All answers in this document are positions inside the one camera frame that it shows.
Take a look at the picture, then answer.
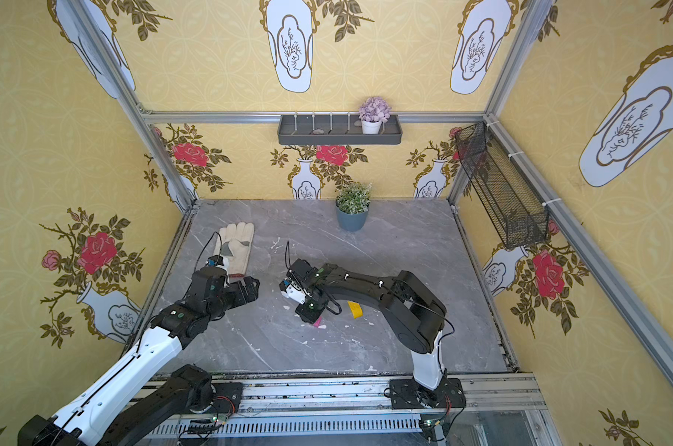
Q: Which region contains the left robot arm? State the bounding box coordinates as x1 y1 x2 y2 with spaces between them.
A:
17 266 260 445

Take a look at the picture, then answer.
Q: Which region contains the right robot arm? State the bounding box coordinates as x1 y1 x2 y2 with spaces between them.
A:
280 259 447 391

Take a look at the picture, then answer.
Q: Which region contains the beige work glove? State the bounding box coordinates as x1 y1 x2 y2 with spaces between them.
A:
214 222 255 279

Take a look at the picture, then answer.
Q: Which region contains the blue pot green plant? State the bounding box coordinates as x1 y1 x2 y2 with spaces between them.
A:
336 182 371 232

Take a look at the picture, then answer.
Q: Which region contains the purple flower white pot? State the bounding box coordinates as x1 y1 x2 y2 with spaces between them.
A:
359 97 391 135

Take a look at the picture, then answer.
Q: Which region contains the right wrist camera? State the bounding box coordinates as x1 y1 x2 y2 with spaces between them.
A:
279 259 317 304

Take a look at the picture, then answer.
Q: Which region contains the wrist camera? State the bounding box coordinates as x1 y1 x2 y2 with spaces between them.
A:
279 259 317 304
206 255 225 268

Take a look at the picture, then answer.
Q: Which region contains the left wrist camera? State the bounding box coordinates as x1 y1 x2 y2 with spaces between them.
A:
206 255 225 268

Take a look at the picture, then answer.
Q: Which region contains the grey wall shelf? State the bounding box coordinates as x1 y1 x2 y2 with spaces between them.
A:
277 113 403 146

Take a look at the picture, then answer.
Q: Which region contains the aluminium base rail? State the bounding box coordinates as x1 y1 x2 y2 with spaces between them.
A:
140 373 563 445

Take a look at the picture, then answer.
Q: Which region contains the black wire mesh basket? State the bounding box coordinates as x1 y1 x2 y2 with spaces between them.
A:
453 124 550 249

